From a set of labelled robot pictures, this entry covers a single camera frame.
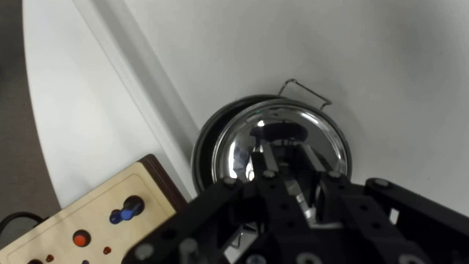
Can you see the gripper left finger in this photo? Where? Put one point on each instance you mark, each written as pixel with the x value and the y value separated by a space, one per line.
pixel 205 216

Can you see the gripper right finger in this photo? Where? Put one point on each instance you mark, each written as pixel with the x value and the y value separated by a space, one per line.
pixel 403 220

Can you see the blue toy lever knob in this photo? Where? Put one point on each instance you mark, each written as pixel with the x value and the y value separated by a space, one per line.
pixel 126 212

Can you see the orange toy knob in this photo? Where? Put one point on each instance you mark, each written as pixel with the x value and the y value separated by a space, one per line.
pixel 81 239

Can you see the wooden toy control board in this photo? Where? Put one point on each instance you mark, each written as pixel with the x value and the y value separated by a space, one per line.
pixel 73 216

